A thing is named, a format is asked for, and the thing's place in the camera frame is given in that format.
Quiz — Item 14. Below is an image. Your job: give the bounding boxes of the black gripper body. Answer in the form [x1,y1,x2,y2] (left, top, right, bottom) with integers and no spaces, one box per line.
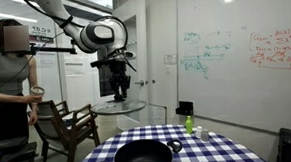
[107,60,133,91]

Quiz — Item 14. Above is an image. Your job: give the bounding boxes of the round glass table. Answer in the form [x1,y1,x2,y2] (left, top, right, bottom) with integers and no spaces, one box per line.
[89,92,148,117]

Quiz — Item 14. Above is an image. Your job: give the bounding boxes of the white ring hand controller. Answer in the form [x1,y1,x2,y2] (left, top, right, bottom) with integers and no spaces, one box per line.
[30,84,46,98]

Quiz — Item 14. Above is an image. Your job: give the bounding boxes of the woman's right hand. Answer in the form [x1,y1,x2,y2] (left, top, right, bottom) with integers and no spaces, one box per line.
[25,92,44,105]

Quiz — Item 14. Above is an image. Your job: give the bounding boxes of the woman's left hand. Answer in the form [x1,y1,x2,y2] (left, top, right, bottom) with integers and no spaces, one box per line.
[27,109,40,127]

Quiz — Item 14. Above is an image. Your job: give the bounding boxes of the clear acrylic panel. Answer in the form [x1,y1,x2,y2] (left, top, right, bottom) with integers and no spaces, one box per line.
[148,102,169,127]

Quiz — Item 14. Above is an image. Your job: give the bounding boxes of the small white door sign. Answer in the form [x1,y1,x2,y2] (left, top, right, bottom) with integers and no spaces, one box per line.
[163,53,179,66]

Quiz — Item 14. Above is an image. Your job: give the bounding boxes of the wooden armchair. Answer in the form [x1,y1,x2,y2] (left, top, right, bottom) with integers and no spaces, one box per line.
[27,96,103,162]

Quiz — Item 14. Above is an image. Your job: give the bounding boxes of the green plastic bottle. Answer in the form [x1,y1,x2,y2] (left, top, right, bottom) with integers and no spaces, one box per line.
[184,115,194,135]

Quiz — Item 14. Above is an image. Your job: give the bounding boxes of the white shaker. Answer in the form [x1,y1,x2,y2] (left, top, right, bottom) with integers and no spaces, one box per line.
[195,125,205,139]

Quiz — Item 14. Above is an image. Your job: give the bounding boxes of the grey shaker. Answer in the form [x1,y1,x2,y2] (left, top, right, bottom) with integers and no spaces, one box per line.
[201,128,211,143]

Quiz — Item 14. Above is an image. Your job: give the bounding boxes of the woman in grey top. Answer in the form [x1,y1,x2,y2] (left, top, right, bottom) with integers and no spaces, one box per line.
[0,17,42,144]

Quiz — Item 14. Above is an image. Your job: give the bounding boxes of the blue white checkered tablecloth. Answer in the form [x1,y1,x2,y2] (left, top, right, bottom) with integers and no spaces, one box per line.
[71,119,269,162]

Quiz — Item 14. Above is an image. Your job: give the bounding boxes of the whiteboard with writing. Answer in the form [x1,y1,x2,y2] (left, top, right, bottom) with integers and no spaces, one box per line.
[172,0,291,139]

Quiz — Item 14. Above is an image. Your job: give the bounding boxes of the silver door handle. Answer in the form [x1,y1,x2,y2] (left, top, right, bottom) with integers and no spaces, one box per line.
[133,78,148,88]

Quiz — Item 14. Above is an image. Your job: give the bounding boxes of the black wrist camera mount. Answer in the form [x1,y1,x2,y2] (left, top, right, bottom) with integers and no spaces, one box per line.
[89,55,138,70]

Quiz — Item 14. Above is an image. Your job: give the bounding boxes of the black box on wall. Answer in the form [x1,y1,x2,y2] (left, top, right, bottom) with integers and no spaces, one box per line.
[175,100,194,117]

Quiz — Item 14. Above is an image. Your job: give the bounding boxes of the black pot with loop handles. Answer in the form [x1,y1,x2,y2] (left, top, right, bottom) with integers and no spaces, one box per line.
[92,137,185,162]

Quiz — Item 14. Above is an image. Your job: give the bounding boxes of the black camera boom bar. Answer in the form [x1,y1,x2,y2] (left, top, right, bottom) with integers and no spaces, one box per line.
[0,39,79,60]

